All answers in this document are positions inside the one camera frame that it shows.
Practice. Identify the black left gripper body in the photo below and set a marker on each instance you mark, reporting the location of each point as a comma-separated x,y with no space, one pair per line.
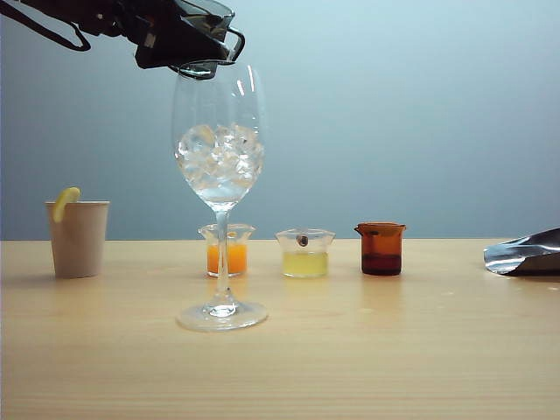
127,15

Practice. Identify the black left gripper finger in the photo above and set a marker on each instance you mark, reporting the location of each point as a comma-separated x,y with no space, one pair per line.
179,46

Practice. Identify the grey smoked measuring cup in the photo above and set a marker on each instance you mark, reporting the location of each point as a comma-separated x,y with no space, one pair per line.
205,72

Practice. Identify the clear cup with orange juice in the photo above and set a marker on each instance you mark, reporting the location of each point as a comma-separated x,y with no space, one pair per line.
238,260

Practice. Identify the beige paper cup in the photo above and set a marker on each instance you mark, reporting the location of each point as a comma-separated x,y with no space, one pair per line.
79,245

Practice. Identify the clear cup with yellow juice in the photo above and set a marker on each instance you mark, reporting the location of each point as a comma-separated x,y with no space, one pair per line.
306,263

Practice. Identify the amber brown measuring cup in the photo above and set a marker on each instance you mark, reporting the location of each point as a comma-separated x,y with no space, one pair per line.
380,254

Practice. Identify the clear ice cubes pile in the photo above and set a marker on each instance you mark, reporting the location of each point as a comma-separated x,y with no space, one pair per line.
219,157

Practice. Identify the yellow lemon slice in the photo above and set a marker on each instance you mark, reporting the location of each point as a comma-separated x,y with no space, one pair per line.
61,205

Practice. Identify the tall clear wine glass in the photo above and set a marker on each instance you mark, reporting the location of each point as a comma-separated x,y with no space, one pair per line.
221,284

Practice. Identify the silver foil bag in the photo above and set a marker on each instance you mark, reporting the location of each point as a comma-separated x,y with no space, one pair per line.
525,256

